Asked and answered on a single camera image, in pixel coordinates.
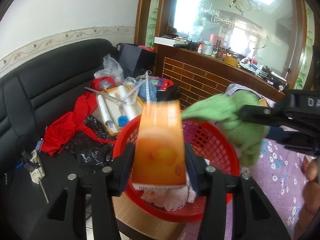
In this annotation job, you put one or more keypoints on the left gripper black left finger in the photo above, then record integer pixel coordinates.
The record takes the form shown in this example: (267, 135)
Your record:
(64, 218)

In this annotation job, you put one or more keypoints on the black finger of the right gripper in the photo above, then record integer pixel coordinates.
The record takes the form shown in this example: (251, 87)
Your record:
(262, 115)
(282, 134)

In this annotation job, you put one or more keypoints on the green knitted cloth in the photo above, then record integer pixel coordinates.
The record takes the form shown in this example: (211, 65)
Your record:
(223, 110)

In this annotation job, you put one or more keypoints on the red white wet wipe pack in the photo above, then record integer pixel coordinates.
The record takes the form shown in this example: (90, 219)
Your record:
(170, 197)

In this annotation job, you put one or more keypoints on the orange box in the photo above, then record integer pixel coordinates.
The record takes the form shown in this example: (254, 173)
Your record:
(160, 133)

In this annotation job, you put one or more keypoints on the person's right hand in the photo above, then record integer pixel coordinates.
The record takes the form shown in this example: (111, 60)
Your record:
(311, 199)

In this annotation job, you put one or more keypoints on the purple floral tablecloth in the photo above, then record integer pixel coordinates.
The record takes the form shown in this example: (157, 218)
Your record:
(280, 174)

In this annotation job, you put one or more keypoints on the wooden brick counter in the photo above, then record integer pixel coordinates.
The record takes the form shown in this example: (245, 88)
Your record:
(200, 76)

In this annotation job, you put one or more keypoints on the red cloth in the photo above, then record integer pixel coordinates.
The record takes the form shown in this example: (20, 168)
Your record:
(63, 129)

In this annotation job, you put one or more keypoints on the cardboard box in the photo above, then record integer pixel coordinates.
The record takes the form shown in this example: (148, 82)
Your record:
(133, 222)

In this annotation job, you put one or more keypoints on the black leather sofa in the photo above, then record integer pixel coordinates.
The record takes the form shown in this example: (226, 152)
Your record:
(33, 96)

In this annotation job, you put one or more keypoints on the dark blue paper bag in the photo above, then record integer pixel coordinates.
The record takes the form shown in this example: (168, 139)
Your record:
(135, 60)

